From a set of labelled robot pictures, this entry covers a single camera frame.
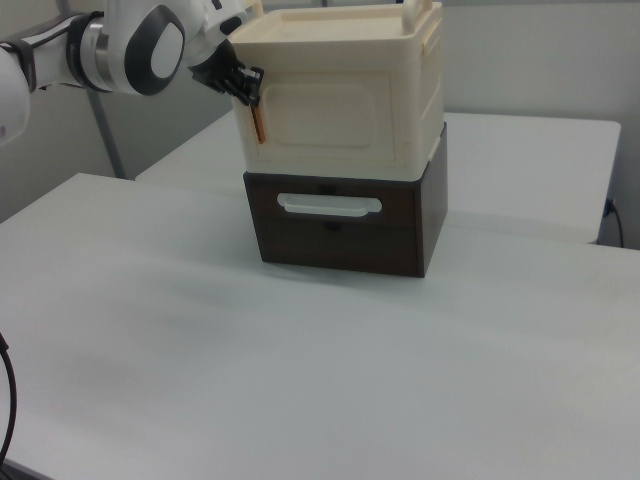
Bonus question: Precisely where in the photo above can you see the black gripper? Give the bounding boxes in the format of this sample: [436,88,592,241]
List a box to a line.
[188,41,265,108]

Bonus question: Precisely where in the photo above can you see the cream cabinet door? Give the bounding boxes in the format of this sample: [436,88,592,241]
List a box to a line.
[246,67,410,167]

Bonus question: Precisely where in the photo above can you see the cream plastic cabinet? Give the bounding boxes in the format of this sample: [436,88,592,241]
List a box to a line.
[230,0,446,182]

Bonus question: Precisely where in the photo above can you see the dark brown drawer unit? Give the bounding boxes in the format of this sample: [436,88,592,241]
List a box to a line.
[242,119,450,279]

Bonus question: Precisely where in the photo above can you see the white drawer handle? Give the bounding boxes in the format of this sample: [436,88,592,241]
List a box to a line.
[275,192,383,220]

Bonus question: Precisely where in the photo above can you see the thin black cable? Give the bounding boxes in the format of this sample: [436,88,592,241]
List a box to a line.
[603,197,627,249]

